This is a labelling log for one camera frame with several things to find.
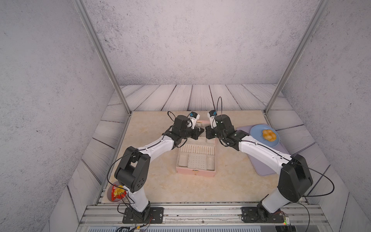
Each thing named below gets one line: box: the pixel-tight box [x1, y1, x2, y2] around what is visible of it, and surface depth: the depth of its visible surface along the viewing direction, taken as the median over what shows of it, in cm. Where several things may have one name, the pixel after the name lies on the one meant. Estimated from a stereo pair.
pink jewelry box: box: [175, 120, 217, 177], surface depth 88 cm
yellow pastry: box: [262, 129, 277, 142], surface depth 104 cm
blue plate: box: [249, 124, 281, 148], surface depth 107 cm
